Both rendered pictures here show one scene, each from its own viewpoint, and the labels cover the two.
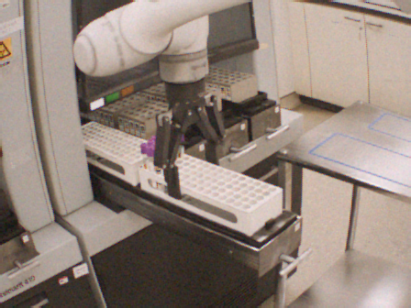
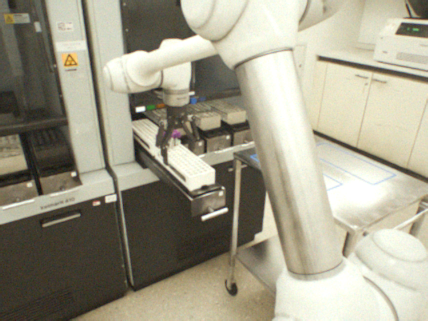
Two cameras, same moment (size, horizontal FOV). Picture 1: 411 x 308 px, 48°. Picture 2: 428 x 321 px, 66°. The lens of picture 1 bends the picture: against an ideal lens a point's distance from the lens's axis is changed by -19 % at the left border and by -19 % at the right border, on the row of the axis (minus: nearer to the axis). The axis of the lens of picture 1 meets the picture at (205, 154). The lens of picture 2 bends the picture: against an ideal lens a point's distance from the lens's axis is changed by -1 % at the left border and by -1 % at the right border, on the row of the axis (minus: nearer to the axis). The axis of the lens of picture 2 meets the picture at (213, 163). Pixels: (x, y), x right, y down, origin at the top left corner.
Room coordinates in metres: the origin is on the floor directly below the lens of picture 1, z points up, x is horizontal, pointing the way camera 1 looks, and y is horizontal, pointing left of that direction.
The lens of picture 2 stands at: (-0.10, -0.33, 1.40)
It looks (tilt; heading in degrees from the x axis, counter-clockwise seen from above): 27 degrees down; 11
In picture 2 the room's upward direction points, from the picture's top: 1 degrees clockwise
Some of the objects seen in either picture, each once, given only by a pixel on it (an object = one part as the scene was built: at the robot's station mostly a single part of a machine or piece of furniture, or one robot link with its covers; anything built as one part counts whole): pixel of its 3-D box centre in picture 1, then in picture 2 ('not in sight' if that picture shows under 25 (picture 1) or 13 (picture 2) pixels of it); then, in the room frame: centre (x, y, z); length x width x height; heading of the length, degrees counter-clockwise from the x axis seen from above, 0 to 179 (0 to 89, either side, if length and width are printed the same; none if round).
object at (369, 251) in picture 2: not in sight; (384, 281); (0.47, -0.59, 0.87); 0.18 x 0.16 x 0.22; 139
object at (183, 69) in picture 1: (183, 63); (176, 95); (0.97, 0.03, 1.09); 0.09 x 0.09 x 0.06
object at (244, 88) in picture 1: (241, 89); (235, 117); (1.49, -0.12, 0.85); 0.12 x 0.02 x 0.06; 133
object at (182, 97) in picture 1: (186, 100); (176, 116); (0.97, 0.03, 1.02); 0.08 x 0.07 x 0.09; 134
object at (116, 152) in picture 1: (111, 152); (150, 136); (1.18, 0.22, 0.83); 0.30 x 0.10 x 0.06; 44
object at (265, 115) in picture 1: (185, 97); (210, 117); (1.65, 0.05, 0.78); 0.73 x 0.14 x 0.09; 44
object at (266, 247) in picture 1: (163, 195); (168, 163); (1.05, 0.10, 0.78); 0.73 x 0.14 x 0.09; 44
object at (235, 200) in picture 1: (207, 192); (182, 164); (0.95, 0.00, 0.84); 0.30 x 0.10 x 0.06; 44
